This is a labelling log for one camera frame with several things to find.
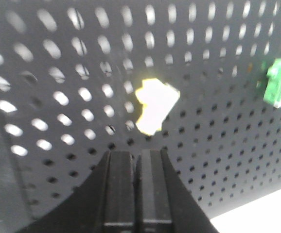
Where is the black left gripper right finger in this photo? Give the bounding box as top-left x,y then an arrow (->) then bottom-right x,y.
136,150 -> 218,233

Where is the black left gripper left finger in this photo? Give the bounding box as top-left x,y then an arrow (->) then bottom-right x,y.
20,151 -> 135,233

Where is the black perforated pegboard panel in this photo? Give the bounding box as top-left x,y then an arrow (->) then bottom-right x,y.
0,0 -> 281,233

